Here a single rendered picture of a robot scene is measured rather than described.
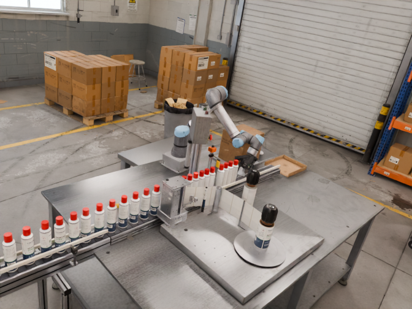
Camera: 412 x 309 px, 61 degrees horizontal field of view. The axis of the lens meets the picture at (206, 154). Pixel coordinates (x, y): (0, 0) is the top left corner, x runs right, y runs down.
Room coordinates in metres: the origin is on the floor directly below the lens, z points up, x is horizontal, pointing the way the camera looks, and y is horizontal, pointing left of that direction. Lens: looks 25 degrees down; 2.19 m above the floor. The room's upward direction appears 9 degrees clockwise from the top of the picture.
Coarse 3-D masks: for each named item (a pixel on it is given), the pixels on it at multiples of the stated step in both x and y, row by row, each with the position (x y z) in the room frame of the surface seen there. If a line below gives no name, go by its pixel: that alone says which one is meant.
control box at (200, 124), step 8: (200, 112) 2.13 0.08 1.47; (208, 112) 2.18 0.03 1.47; (192, 120) 2.18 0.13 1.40; (200, 120) 2.06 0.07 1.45; (208, 120) 2.07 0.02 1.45; (192, 128) 2.14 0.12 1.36; (200, 128) 2.06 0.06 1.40; (208, 128) 2.07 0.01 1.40; (192, 136) 2.10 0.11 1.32; (200, 136) 2.06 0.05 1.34; (208, 136) 2.08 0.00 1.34
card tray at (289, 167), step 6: (282, 156) 3.09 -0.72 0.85; (270, 162) 2.95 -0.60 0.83; (276, 162) 2.97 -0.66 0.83; (282, 162) 2.99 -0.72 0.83; (288, 162) 3.01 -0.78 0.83; (294, 162) 3.02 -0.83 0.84; (300, 162) 2.98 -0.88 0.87; (282, 168) 2.87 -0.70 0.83; (288, 168) 2.89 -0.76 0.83; (294, 168) 2.92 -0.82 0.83; (300, 168) 2.86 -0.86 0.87; (306, 168) 2.93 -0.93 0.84; (282, 174) 2.75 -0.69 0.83; (288, 174) 2.77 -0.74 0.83; (294, 174) 2.79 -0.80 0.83
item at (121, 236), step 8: (240, 176) 2.50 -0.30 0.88; (264, 176) 2.57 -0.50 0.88; (232, 192) 2.29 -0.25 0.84; (184, 208) 1.92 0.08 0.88; (192, 208) 1.99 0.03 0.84; (144, 224) 1.69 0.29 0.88; (152, 224) 1.73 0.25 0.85; (128, 232) 1.61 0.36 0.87; (136, 232) 1.65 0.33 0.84; (112, 240) 1.53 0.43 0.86; (120, 240) 1.57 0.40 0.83
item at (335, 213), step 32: (160, 160) 2.64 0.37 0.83; (64, 192) 1.95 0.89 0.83; (96, 192) 2.01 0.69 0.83; (128, 192) 2.08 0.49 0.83; (256, 192) 2.37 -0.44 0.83; (288, 192) 2.46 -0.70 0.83; (320, 192) 2.55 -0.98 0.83; (352, 192) 2.64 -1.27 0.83; (160, 224) 1.78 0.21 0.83; (320, 224) 2.07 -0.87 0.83; (352, 224) 2.14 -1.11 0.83; (96, 256) 1.43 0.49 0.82; (128, 256) 1.46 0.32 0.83; (160, 256) 1.50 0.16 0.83; (320, 256) 1.73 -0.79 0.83; (128, 288) 1.25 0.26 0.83; (160, 288) 1.28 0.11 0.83; (192, 288) 1.31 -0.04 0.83
